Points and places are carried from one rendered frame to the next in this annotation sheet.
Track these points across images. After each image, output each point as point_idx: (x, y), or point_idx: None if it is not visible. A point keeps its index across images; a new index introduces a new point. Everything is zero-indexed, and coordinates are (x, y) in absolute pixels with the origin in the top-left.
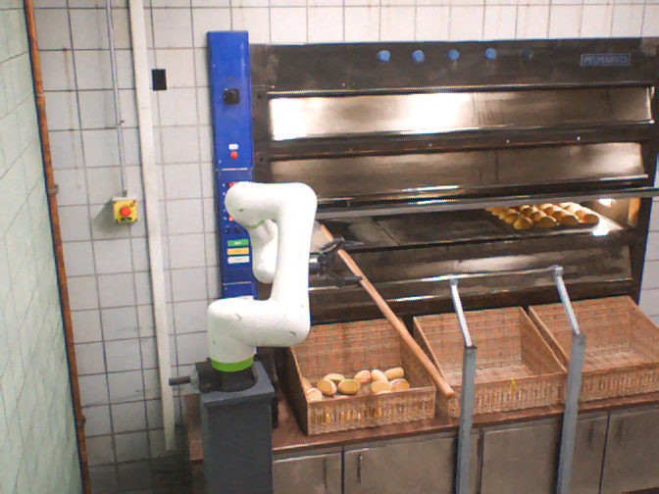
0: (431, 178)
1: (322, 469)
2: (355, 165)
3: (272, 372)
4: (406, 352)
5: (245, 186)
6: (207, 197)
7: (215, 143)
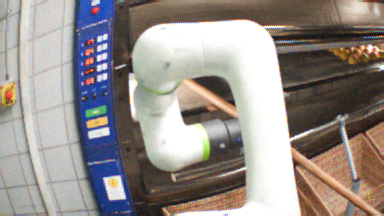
0: (299, 17)
1: None
2: (226, 0)
3: None
4: None
5: (168, 29)
6: (65, 63)
7: (78, 4)
